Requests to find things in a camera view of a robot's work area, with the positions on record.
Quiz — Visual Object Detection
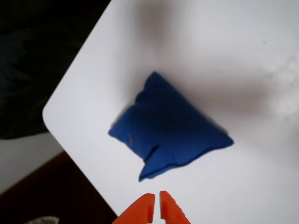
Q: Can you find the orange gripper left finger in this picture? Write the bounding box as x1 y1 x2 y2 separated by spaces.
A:
112 193 156 224

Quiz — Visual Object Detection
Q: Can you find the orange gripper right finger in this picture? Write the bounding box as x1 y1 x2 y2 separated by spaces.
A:
159 190 192 224

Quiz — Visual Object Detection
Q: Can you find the blue bean bag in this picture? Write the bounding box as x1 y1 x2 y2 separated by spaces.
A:
107 71 235 182

